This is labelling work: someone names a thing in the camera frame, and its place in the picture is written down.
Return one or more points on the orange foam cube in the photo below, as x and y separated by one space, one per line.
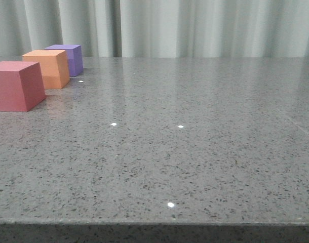
54 67

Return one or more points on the red foam cube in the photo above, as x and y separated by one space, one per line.
21 85

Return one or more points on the pale green curtain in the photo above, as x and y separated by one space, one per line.
158 28

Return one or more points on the purple foam cube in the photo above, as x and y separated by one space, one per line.
74 56

